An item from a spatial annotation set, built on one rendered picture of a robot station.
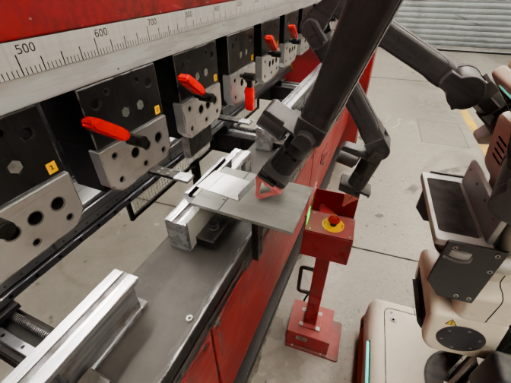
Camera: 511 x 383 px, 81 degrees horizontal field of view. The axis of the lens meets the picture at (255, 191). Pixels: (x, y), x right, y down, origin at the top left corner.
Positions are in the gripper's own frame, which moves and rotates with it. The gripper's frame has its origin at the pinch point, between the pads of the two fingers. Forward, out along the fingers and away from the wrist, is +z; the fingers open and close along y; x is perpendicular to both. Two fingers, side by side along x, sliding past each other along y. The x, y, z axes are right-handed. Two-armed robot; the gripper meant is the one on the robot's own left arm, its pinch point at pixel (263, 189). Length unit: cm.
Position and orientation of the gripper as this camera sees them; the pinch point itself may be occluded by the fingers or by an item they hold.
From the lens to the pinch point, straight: 74.0
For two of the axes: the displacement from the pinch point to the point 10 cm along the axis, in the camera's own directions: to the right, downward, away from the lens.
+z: -4.5, 5.8, 6.8
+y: -4.0, 5.6, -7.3
